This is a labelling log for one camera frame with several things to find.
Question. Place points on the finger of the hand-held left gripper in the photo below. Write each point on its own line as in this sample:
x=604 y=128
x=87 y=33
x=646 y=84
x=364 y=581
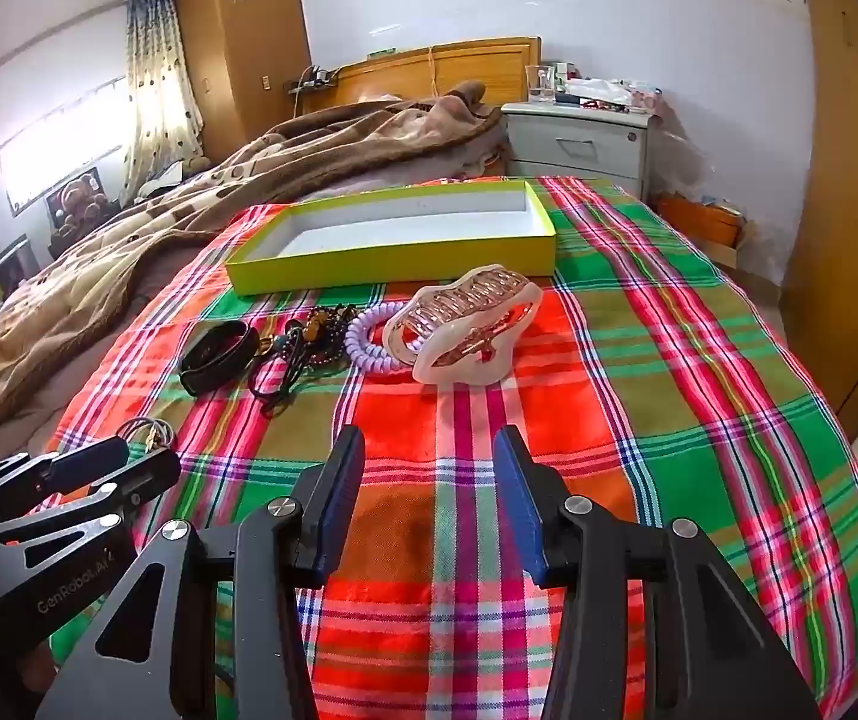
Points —
x=88 y=461
x=151 y=474

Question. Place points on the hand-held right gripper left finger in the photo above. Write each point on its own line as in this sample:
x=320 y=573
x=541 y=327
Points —
x=343 y=499

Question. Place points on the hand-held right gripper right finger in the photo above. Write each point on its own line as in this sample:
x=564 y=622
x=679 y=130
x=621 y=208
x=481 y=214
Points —
x=515 y=499

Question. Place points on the black wristband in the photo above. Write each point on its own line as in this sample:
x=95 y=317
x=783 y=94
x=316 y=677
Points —
x=200 y=379

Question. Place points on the pink hair claw clip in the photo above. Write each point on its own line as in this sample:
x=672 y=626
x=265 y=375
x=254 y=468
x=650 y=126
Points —
x=466 y=349

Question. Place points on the yellow-green cardboard box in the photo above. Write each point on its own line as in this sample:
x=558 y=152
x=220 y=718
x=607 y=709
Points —
x=399 y=264

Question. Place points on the colourful plaid cloth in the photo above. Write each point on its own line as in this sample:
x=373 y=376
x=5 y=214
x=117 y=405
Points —
x=624 y=390

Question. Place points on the brown fleece blanket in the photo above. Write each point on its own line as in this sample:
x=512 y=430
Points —
x=99 y=262

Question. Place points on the brown teddy bear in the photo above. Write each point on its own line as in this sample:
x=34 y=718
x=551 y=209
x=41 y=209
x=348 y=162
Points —
x=80 y=202

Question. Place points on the orange storage box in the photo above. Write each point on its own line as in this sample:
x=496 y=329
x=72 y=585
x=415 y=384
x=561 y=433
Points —
x=699 y=221

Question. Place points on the grey nightstand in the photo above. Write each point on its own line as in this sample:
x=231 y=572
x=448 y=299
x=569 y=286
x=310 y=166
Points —
x=571 y=146

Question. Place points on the spotted curtain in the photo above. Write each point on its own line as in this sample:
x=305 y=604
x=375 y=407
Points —
x=159 y=90

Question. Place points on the clear drinking glass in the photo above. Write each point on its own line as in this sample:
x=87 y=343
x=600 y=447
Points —
x=540 y=82

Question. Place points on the white packets on nightstand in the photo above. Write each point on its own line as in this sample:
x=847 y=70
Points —
x=605 y=90

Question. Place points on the tall wooden wardrobe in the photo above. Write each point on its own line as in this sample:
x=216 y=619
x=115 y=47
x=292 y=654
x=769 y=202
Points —
x=249 y=52

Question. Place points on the wooden headboard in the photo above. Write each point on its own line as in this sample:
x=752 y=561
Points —
x=474 y=64

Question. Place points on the wooden closet door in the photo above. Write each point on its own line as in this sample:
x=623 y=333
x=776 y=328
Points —
x=841 y=202

